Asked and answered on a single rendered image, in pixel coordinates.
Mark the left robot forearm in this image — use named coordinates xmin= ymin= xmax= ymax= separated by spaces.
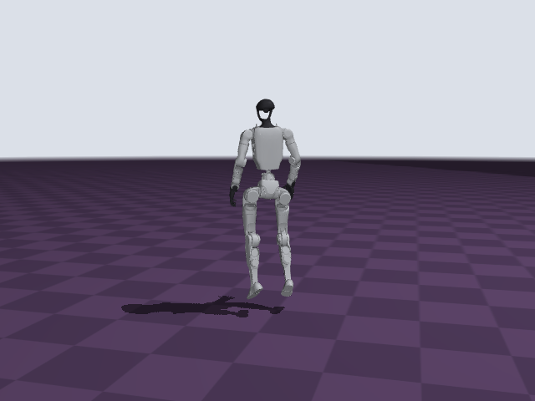
xmin=231 ymin=158 xmax=243 ymax=189

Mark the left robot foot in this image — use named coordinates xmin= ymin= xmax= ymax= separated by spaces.
xmin=247 ymin=282 xmax=263 ymax=299

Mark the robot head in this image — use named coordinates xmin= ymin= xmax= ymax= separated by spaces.
xmin=256 ymin=99 xmax=275 ymax=128

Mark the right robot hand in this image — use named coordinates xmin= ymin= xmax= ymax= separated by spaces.
xmin=283 ymin=181 xmax=295 ymax=199

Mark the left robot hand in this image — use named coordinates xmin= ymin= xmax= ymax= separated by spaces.
xmin=229 ymin=185 xmax=237 ymax=206

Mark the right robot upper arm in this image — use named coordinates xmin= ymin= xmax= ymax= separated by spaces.
xmin=282 ymin=129 xmax=301 ymax=165

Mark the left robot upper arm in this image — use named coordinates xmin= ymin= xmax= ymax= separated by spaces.
xmin=236 ymin=129 xmax=254 ymax=168

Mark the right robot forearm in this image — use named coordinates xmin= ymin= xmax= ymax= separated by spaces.
xmin=287 ymin=160 xmax=301 ymax=186

